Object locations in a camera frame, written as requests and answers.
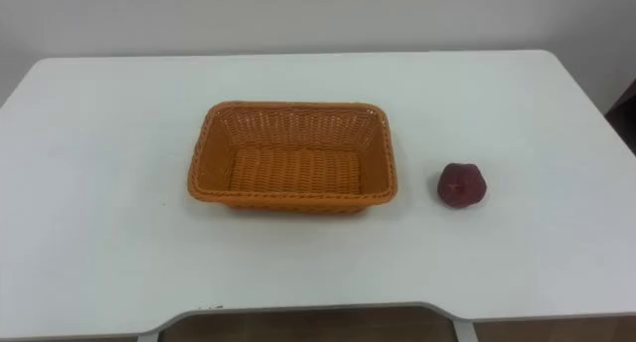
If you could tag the dark red apple soft toy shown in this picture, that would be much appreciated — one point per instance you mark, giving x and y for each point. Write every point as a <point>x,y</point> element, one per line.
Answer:
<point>461,185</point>

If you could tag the orange woven basket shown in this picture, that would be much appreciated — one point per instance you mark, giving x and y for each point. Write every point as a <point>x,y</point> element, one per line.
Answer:
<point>293,175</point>

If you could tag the white desk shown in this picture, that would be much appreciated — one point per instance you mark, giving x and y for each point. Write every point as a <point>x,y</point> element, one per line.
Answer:
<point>99,208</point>

